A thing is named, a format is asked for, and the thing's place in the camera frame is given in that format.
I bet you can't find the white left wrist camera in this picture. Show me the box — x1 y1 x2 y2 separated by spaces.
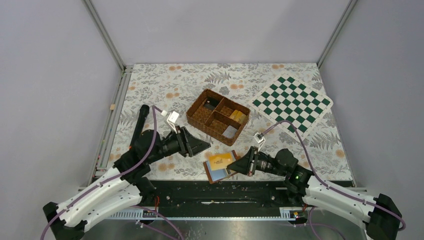
160 110 180 129

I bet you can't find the floral patterned table mat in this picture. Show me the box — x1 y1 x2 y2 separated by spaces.
108 63 354 182

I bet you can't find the grey card in basket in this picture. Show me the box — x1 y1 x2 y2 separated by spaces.
222 125 238 139

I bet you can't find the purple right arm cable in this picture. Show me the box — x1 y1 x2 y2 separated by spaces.
259 119 407 240

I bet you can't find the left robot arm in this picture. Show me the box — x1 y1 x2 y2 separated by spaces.
43 126 211 240

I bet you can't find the green white chessboard mat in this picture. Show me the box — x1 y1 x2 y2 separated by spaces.
249 74 334 139

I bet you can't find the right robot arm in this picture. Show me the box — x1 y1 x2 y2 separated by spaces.
227 146 405 240

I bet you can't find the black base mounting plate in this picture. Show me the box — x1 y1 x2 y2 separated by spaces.
139 180 304 218

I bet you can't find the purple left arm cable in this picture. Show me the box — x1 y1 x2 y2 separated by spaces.
39 105 185 240

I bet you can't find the black microphone orange end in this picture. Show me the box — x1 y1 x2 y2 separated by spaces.
129 104 150 148

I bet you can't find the black item in basket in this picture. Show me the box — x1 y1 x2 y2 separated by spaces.
203 98 220 111

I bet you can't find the brown woven divided basket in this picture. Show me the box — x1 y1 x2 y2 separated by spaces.
186 88 251 146

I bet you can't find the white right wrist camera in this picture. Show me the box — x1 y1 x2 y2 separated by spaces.
253 132 266 151

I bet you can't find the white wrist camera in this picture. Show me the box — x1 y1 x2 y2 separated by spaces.
253 132 266 151
160 110 180 129

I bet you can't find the yellow block in basket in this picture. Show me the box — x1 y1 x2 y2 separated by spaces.
229 110 247 124

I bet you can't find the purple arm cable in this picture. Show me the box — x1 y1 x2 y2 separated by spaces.
259 119 407 240
39 105 185 240

